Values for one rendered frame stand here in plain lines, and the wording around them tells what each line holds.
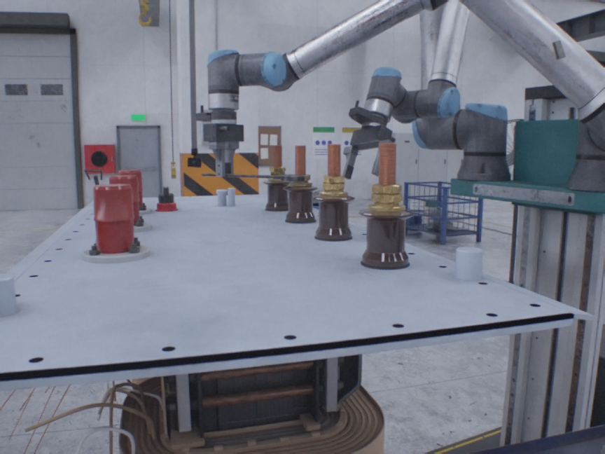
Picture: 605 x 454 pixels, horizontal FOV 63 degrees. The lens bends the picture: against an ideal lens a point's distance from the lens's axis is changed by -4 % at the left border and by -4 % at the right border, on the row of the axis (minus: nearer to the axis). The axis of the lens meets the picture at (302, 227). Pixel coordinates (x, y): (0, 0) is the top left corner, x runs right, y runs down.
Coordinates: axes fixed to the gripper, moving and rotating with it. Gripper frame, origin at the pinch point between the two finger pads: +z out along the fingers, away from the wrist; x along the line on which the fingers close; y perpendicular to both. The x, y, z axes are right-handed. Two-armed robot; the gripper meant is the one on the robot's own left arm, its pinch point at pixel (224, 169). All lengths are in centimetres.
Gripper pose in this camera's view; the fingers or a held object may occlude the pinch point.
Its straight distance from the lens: 153.8
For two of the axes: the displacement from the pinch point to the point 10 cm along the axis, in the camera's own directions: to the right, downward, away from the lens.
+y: 8.6, 0.8, -5.1
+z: 0.0, 9.9, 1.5
